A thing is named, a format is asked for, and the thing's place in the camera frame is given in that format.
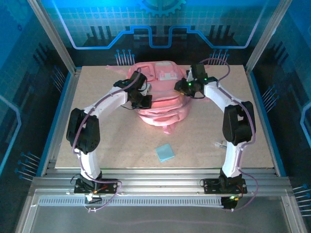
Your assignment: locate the pink backpack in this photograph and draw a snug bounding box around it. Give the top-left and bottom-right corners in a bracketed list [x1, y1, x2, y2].
[105, 61, 211, 135]

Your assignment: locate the blue sticky note pad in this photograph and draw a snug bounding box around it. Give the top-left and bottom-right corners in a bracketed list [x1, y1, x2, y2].
[155, 143, 175, 162]

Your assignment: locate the blue table side trim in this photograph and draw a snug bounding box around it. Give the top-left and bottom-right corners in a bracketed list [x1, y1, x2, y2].
[244, 65, 287, 177]
[35, 67, 82, 177]

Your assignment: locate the black controller box with LEDs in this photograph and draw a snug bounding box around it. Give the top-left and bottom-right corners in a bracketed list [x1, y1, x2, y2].
[221, 196, 240, 211]

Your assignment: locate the aluminium frame post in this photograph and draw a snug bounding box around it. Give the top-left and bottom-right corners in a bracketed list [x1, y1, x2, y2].
[27, 0, 80, 75]
[244, 0, 294, 73]

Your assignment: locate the aluminium frame cross rail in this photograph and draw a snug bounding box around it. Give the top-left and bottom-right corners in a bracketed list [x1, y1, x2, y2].
[30, 167, 294, 195]

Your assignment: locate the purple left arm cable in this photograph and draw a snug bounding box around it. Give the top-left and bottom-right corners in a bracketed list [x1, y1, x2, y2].
[72, 67, 123, 213]

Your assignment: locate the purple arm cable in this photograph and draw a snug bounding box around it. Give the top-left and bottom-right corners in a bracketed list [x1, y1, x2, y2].
[72, 67, 123, 213]
[200, 57, 259, 212]

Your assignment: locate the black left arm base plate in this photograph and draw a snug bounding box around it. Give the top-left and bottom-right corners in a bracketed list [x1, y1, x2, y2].
[73, 178, 119, 195]

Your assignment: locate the grey slotted cable duct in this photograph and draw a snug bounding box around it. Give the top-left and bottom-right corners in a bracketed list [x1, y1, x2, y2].
[38, 198, 225, 207]

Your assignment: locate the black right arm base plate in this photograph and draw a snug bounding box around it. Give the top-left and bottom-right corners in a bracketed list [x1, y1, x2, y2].
[203, 178, 248, 195]

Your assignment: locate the white cable connector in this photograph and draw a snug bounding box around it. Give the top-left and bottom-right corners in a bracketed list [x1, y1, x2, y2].
[85, 193, 103, 204]

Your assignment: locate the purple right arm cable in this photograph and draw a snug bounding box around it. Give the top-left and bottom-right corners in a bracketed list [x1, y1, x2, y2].
[200, 57, 259, 212]

